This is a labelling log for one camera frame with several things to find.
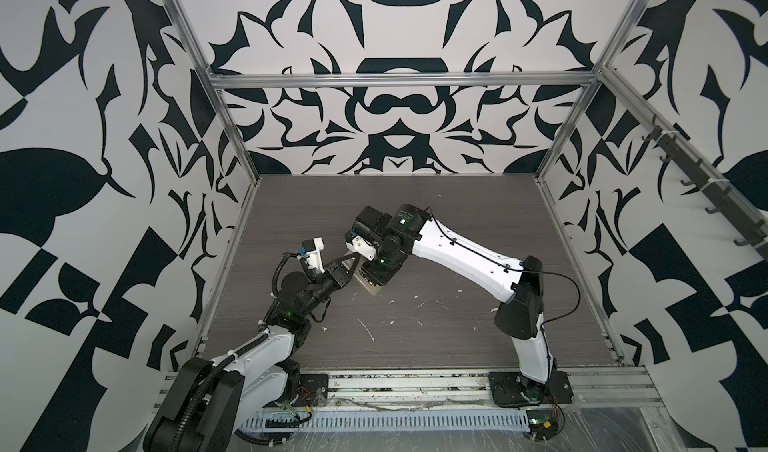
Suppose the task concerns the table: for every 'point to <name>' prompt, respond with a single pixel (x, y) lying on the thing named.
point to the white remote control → (361, 278)
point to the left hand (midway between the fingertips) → (360, 251)
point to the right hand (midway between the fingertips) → (374, 276)
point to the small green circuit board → (542, 424)
